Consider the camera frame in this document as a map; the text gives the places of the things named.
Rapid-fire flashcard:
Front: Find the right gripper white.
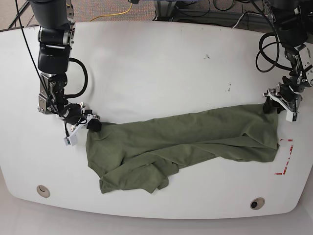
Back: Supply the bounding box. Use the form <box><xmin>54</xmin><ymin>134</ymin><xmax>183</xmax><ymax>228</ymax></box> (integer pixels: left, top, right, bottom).
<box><xmin>62</xmin><ymin>102</ymin><xmax>102</xmax><ymax>137</ymax></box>

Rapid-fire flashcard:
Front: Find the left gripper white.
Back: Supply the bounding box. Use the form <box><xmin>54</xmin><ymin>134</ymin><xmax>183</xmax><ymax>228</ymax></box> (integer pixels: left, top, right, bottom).
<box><xmin>263</xmin><ymin>89</ymin><xmax>303</xmax><ymax>114</ymax></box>

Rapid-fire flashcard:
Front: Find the olive green t-shirt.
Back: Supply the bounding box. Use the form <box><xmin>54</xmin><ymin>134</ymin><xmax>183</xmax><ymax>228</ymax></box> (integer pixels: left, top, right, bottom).
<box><xmin>86</xmin><ymin>104</ymin><xmax>279</xmax><ymax>193</ymax></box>

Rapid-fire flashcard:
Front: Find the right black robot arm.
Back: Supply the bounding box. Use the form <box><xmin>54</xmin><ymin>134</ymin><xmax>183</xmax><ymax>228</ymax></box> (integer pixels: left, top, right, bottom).
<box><xmin>30</xmin><ymin>0</ymin><xmax>102</xmax><ymax>132</ymax></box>

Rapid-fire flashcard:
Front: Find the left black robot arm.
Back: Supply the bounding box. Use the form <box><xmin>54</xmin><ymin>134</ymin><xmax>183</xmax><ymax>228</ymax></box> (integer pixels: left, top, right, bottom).
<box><xmin>262</xmin><ymin>0</ymin><xmax>313</xmax><ymax>122</ymax></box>

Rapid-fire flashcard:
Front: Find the red tape rectangle marking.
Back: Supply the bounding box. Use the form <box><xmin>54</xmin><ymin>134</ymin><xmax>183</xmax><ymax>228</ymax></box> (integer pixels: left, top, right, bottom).
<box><xmin>272</xmin><ymin>139</ymin><xmax>294</xmax><ymax>176</ymax></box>

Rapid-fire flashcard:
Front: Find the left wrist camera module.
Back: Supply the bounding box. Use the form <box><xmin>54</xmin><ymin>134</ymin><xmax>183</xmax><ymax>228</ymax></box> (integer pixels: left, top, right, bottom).
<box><xmin>286</xmin><ymin>110</ymin><xmax>298</xmax><ymax>122</ymax></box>

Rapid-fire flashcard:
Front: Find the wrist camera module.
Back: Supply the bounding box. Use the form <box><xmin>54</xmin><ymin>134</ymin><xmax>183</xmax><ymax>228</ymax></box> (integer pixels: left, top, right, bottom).
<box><xmin>286</xmin><ymin>110</ymin><xmax>298</xmax><ymax>122</ymax></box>
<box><xmin>64</xmin><ymin>135</ymin><xmax>78</xmax><ymax>146</ymax></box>

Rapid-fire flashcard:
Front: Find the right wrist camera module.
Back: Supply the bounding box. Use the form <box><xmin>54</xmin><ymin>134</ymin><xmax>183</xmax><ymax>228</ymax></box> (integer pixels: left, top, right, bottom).
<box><xmin>64</xmin><ymin>135</ymin><xmax>78</xmax><ymax>146</ymax></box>

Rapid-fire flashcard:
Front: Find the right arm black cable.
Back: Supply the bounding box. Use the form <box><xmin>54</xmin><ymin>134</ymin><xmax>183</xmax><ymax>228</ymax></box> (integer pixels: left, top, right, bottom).
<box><xmin>63</xmin><ymin>57</ymin><xmax>89</xmax><ymax>98</ymax></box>

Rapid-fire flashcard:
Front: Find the left table cable grommet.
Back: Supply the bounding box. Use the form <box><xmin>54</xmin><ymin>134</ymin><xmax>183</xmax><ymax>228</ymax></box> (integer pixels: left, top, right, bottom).
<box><xmin>36</xmin><ymin>185</ymin><xmax>50</xmax><ymax>198</ymax></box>

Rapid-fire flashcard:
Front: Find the table cable grommet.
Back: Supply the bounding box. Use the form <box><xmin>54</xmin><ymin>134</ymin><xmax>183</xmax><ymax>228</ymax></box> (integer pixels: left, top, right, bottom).
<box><xmin>250</xmin><ymin>197</ymin><xmax>265</xmax><ymax>210</ymax></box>
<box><xmin>36</xmin><ymin>185</ymin><xmax>50</xmax><ymax>198</ymax></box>

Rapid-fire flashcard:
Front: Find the right table cable grommet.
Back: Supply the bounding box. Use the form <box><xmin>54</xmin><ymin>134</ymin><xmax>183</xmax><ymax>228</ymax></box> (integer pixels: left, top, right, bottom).
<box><xmin>250</xmin><ymin>197</ymin><xmax>265</xmax><ymax>210</ymax></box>

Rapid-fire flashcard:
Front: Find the yellow cable on floor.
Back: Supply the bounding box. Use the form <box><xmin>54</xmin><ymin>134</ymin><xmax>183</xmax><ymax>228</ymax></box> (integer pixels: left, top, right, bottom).
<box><xmin>89</xmin><ymin>3</ymin><xmax>134</xmax><ymax>22</ymax></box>

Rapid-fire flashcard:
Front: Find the metal frame rack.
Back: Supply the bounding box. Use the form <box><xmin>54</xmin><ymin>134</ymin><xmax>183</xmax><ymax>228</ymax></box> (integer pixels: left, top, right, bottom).
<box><xmin>153</xmin><ymin>0</ymin><xmax>266</xmax><ymax>29</ymax></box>

